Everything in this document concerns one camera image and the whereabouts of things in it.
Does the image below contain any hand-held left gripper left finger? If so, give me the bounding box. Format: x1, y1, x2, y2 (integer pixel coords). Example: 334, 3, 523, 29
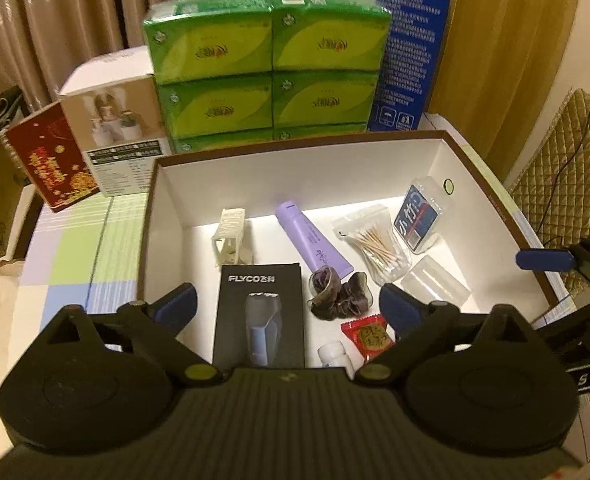
46, 282, 222, 386

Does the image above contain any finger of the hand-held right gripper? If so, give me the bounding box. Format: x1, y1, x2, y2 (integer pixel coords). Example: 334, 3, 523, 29
516, 248, 576, 271

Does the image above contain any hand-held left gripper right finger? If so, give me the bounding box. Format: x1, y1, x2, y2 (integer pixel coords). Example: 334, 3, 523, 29
355, 283, 543, 385

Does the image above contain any clear plastic cup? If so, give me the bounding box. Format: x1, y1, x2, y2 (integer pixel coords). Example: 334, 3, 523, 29
400, 255, 470, 308

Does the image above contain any red snack packet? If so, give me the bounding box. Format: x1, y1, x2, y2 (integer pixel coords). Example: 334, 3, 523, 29
340, 316, 395, 365

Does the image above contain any dark brown scrunchie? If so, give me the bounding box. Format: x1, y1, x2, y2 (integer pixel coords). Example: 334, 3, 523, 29
306, 268, 373, 322

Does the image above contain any bag of cotton swabs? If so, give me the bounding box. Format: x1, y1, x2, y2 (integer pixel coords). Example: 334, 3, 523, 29
332, 210, 412, 286

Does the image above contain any small white bottle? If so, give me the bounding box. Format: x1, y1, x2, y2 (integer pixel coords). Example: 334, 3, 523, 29
317, 341, 356, 377

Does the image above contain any black shaver box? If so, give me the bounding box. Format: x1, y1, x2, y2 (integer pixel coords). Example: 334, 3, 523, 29
211, 261, 308, 368

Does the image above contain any white plastic clip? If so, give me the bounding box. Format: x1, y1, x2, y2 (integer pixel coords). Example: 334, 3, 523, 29
210, 207, 251, 266

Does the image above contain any clear plastic swab box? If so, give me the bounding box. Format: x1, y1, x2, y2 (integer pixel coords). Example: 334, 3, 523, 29
394, 177, 453, 253

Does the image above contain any purple tube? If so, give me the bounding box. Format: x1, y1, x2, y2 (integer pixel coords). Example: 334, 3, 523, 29
275, 201, 352, 278

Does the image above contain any brown cardboard storage box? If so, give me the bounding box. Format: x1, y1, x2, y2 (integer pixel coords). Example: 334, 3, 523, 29
136, 130, 573, 372

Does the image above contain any checked cloth desktop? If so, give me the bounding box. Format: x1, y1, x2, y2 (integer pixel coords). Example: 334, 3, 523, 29
12, 112, 583, 361

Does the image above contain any chair with quilted cover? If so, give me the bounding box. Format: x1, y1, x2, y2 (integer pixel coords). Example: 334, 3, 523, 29
507, 87, 590, 261

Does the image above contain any cream printed cloth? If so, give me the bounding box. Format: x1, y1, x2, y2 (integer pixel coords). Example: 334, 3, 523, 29
0, 259, 51, 441

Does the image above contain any white product box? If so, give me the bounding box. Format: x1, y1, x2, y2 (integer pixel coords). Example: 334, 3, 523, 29
58, 45, 173, 197

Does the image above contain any red gift box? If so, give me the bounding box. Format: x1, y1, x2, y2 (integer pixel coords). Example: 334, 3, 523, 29
5, 101, 101, 213

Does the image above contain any golden curtain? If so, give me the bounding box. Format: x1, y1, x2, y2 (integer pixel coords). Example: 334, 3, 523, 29
432, 0, 586, 161

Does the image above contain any blue printed carton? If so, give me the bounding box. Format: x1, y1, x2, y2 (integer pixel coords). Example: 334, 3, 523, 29
367, 0, 450, 133

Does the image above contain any stack of green tissue packs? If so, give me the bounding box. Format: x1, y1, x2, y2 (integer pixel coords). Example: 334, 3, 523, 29
142, 0, 393, 154

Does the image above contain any beige curtain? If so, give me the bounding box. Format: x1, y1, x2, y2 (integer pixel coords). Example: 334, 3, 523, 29
0, 0, 321, 106

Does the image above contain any black power cable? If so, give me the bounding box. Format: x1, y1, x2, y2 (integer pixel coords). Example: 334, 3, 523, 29
540, 80, 590, 242

